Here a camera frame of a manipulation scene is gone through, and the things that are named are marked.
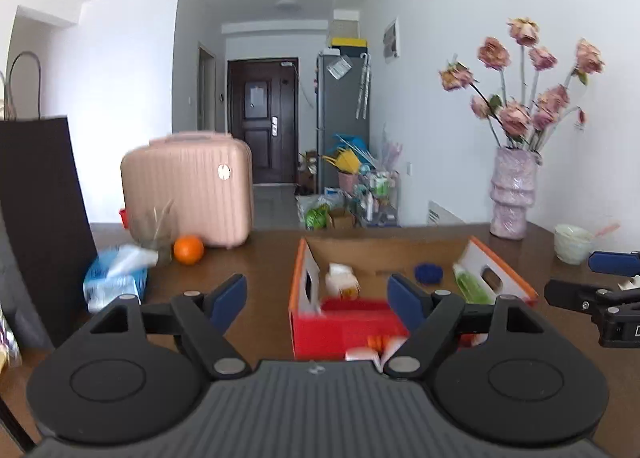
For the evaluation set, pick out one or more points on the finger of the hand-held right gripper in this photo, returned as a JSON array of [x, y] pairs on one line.
[[570, 294], [612, 263]]

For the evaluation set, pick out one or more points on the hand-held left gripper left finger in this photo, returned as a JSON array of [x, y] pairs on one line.
[[229, 303]]

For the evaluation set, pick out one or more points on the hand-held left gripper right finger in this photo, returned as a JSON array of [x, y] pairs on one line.
[[406, 303]]

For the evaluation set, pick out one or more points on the blue round lid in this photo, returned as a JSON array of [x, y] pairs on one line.
[[428, 273]]

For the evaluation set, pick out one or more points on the white yellow tape measure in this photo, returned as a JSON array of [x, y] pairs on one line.
[[342, 283]]

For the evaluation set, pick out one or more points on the green spray bottle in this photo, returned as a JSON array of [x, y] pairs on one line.
[[472, 288]]

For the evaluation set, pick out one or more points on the red cardboard box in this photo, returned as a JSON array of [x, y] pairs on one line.
[[345, 335]]

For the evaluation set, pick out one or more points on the crumpled white tissue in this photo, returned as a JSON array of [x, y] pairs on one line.
[[631, 283]]

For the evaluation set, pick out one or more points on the pink spoon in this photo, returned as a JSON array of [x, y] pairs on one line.
[[606, 230]]

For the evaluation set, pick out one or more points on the white ceramic bowl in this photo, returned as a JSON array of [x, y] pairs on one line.
[[572, 244]]

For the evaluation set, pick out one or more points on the orange fruit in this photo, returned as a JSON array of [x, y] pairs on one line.
[[188, 250]]

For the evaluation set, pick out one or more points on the clear glass cup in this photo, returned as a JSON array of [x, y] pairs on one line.
[[150, 233]]

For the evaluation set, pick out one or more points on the small brown cardboard box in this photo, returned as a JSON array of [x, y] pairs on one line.
[[341, 219]]

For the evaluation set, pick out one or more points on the pink ribbed vase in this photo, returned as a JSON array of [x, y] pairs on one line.
[[512, 193]]

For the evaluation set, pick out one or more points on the blue tissue pack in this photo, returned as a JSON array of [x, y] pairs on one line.
[[112, 278]]

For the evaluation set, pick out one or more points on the pink suitcase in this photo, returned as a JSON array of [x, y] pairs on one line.
[[190, 188]]

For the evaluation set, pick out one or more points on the green plastic bag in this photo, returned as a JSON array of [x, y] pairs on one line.
[[317, 217]]

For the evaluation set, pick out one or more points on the pink bucket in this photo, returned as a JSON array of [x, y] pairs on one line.
[[346, 181]]

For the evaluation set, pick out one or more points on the dried lavender bunch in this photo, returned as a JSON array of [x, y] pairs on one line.
[[390, 152]]

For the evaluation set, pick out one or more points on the blue and yellow bags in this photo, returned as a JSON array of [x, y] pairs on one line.
[[347, 155]]

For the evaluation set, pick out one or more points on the dried pink roses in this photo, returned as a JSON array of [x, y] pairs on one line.
[[515, 115]]

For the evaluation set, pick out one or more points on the dark brown door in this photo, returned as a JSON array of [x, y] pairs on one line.
[[262, 127]]

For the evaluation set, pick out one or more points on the grey refrigerator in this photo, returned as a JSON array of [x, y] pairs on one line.
[[342, 107]]

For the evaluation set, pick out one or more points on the black paper bag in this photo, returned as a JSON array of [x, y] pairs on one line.
[[40, 218]]

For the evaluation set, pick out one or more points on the hanging folded umbrella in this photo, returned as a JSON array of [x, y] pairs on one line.
[[364, 85]]

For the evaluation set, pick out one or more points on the paper note on refrigerator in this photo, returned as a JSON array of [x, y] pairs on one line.
[[338, 68]]

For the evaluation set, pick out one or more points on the yellow box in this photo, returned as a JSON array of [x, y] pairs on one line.
[[349, 43]]

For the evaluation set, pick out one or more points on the white box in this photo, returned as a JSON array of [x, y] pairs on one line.
[[344, 25]]

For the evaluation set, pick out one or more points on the round ceiling lamp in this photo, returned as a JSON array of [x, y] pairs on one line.
[[287, 3]]

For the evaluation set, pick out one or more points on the white wall panel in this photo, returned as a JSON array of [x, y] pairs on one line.
[[392, 38]]

